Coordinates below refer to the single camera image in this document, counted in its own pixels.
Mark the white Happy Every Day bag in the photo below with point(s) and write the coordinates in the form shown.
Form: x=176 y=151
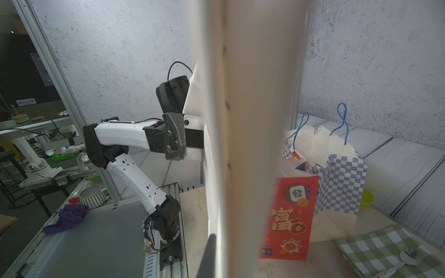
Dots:
x=249 y=59

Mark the green checkered cloth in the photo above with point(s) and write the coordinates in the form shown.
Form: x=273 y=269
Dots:
x=372 y=253

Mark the striped bowl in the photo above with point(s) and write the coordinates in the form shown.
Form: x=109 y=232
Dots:
x=92 y=197

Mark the blue checkered paper bag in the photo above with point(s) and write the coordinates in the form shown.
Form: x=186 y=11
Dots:
x=330 y=156

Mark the green plastic bowl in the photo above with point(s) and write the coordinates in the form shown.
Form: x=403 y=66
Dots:
x=368 y=199

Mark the red paper gift bag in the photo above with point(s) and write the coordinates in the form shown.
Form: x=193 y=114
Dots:
x=288 y=229

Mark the purple cloth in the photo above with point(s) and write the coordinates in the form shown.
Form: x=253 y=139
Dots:
x=70 y=216

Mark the left frame post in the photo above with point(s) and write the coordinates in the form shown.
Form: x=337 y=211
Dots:
x=43 y=46

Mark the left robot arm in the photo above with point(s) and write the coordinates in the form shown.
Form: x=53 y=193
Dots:
x=139 y=152

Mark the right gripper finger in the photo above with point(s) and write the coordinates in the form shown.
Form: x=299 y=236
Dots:
x=207 y=265

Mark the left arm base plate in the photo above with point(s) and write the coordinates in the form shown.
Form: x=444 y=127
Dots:
x=170 y=253

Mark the metal spoon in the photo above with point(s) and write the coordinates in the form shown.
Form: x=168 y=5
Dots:
x=411 y=257

